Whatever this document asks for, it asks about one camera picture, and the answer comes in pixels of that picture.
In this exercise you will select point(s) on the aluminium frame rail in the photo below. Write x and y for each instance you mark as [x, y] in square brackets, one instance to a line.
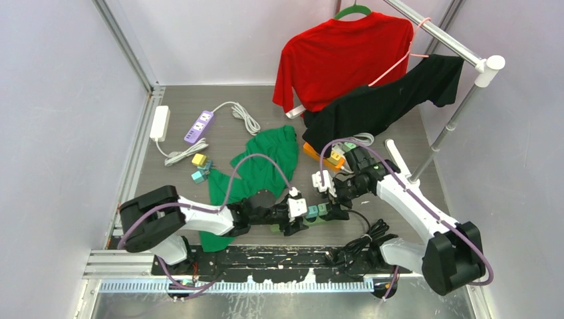
[114, 16]

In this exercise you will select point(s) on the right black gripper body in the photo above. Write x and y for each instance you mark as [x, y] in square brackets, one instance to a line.
[346, 191]

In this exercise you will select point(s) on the green power strip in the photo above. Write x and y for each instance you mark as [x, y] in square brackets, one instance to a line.
[325, 219]

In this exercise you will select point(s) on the pink clothes hanger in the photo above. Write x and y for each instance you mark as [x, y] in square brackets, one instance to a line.
[406, 55]

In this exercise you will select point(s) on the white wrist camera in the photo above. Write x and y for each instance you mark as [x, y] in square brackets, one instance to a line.
[322, 181]
[297, 204]

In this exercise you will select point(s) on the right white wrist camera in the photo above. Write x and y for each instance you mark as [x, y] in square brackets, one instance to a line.
[322, 181]

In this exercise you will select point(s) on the black t-shirt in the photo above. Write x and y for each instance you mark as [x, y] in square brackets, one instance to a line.
[372, 110]

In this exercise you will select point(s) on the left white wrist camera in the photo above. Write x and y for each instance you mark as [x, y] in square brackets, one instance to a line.
[297, 204]

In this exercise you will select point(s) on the yellow plug adapter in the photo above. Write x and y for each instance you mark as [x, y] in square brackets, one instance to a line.
[202, 162]

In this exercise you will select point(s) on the green clothes hanger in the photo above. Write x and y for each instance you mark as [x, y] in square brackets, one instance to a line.
[353, 9]

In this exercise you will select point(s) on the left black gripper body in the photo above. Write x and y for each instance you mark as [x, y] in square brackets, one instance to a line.
[277, 215]

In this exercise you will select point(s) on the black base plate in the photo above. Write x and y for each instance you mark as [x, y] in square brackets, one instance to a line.
[280, 264]

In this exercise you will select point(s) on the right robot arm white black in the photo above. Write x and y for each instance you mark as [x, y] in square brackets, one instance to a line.
[450, 255]

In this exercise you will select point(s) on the orange power strip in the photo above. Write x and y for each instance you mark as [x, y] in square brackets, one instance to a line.
[335, 161]

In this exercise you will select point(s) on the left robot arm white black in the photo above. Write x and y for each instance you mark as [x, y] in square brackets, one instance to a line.
[151, 221]

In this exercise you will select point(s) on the red t-shirt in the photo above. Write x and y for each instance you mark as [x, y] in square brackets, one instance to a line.
[329, 60]

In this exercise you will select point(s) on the green t-shirt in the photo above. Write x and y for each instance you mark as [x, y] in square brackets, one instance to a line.
[255, 174]

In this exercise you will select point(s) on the purple power strip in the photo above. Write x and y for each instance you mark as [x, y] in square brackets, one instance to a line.
[200, 126]

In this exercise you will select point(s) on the white power strip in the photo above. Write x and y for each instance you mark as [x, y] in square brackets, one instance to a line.
[159, 125]

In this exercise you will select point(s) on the teal plug adapter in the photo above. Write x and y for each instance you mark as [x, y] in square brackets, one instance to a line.
[199, 176]
[316, 211]

